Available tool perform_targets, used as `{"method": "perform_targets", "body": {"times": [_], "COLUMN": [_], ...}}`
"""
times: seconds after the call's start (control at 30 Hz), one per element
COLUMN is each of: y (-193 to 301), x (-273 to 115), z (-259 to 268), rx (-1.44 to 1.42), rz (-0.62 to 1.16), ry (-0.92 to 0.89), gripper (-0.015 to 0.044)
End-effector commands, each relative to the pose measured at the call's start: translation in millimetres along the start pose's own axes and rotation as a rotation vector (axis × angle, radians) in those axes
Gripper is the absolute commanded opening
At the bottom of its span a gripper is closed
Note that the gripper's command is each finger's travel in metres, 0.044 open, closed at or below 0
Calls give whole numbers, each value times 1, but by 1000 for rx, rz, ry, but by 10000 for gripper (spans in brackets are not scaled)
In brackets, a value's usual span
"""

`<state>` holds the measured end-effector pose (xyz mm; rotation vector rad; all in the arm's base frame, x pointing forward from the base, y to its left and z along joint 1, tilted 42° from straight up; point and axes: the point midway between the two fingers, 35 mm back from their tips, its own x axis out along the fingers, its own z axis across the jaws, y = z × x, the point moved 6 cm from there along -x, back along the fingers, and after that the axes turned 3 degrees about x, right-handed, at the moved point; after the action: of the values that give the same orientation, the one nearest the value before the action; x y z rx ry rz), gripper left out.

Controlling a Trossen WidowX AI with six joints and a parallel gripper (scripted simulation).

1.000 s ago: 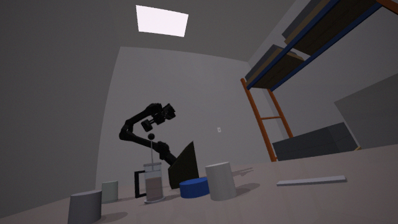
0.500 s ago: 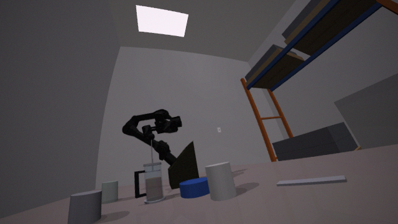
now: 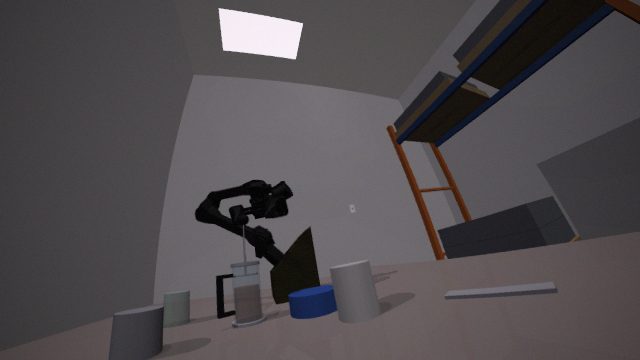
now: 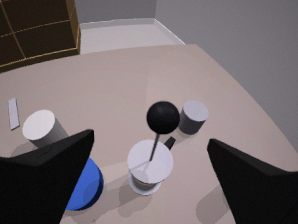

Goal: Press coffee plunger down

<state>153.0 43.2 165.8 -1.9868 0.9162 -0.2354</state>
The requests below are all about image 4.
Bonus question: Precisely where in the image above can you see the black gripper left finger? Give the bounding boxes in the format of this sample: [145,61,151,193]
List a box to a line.
[0,129,94,224]

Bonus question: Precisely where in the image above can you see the glass french press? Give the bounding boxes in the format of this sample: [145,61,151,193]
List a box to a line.
[128,101,180,196]

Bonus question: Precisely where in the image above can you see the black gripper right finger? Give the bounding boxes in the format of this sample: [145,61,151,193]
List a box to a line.
[208,137,298,224]

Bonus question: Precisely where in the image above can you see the blue short cylinder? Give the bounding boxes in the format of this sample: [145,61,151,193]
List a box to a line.
[67,157,104,210]

